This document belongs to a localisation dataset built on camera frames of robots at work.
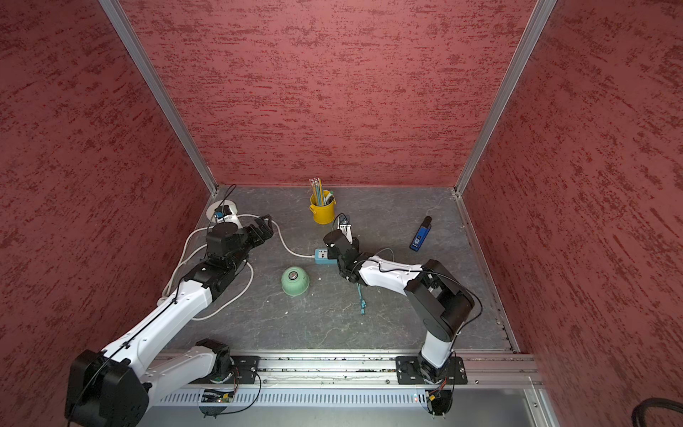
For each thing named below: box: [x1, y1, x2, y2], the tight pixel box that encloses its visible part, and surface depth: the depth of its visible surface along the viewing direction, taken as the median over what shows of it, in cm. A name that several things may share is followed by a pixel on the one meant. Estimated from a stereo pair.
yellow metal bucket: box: [309, 193, 337, 226], surface depth 106 cm
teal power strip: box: [313, 248, 338, 265], surface depth 98 cm
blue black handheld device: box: [409, 216, 433, 252], surface depth 103 cm
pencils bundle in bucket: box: [308, 177, 324, 206], surface depth 103 cm
